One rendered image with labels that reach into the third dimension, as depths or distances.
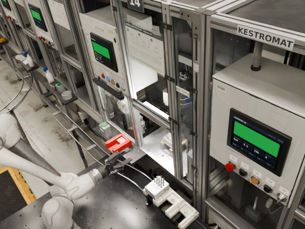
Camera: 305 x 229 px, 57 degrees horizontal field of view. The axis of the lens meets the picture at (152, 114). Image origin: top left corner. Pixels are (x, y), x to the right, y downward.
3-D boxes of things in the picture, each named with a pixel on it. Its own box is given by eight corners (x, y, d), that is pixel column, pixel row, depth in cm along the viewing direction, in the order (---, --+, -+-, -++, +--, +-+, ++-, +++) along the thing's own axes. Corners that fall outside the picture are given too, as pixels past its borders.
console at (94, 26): (91, 76, 208) (75, 14, 179) (122, 62, 221) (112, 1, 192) (124, 98, 181) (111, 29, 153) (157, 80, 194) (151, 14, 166)
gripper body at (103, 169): (104, 182, 166) (116, 173, 170) (100, 172, 161) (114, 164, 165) (97, 175, 171) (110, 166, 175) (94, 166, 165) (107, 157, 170)
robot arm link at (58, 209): (44, 236, 180) (31, 216, 167) (55, 210, 194) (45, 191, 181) (68, 237, 178) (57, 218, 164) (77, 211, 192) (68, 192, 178)
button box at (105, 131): (101, 135, 224) (98, 124, 217) (109, 131, 228) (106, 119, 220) (106, 140, 219) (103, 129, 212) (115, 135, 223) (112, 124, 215)
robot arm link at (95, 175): (93, 179, 157) (101, 173, 160) (85, 170, 163) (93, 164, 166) (96, 189, 163) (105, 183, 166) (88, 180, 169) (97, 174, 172)
